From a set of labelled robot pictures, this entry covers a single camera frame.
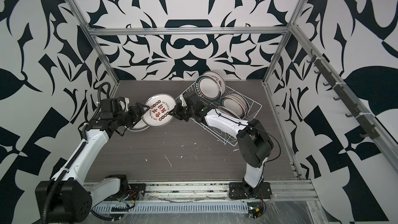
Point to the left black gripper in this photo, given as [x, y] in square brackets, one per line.
[137, 116]

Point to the white wire dish rack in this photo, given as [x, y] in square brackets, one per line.
[222, 122]

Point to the plate with red characters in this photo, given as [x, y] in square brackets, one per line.
[159, 107]

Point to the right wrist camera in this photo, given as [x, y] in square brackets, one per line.
[183, 102]

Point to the front row plate hao shi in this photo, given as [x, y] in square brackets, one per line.
[234, 104]

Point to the plate green rim red line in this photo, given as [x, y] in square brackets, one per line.
[208, 88]

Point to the plate enjoy the moment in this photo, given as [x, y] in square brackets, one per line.
[218, 78]

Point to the small circuit board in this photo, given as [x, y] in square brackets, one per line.
[256, 209]

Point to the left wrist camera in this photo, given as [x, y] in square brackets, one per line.
[124, 102]

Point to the white slotted cable duct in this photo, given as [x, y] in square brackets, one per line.
[175, 208]

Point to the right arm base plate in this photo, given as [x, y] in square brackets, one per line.
[241, 190]

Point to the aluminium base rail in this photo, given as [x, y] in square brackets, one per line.
[284, 190]

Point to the wall hook rail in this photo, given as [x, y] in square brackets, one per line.
[344, 94]

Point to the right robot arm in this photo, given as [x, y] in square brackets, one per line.
[254, 142]

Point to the aluminium frame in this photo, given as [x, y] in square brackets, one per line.
[385, 143]

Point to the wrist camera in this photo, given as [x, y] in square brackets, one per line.
[124, 102]
[183, 102]

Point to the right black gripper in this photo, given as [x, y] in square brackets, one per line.
[175, 112]

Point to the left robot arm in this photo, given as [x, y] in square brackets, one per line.
[64, 199]

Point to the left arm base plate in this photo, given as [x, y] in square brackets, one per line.
[134, 192]

